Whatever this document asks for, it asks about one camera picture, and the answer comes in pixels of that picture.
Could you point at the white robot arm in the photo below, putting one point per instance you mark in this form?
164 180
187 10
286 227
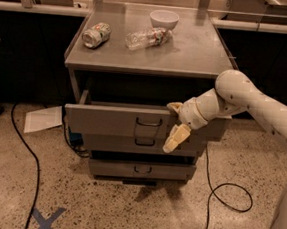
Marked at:
233 93

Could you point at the blue tape cross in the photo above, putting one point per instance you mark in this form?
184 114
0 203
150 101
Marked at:
44 223

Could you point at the grey bottom drawer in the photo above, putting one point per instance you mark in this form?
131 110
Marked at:
140 170

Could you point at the crushed green soda can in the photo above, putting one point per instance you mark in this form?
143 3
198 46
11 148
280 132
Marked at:
96 35

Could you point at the grey middle drawer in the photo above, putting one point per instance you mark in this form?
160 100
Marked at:
140 145

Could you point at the grey top drawer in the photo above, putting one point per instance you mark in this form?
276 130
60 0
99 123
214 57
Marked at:
123 120

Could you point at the grey metal drawer cabinet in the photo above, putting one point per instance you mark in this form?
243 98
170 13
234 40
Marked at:
184 67

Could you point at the white bowl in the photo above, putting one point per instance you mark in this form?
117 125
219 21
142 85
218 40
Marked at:
164 19

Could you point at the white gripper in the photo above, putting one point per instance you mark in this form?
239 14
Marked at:
191 115

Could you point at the white paper sheet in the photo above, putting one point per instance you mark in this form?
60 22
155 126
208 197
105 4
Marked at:
43 119

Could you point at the grey drawer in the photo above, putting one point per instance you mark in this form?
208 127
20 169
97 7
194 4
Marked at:
140 170
123 120
140 145

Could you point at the blue power box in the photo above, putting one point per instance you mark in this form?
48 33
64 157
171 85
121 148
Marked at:
75 139

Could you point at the clear plastic water bottle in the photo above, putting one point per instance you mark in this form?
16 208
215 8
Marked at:
148 38

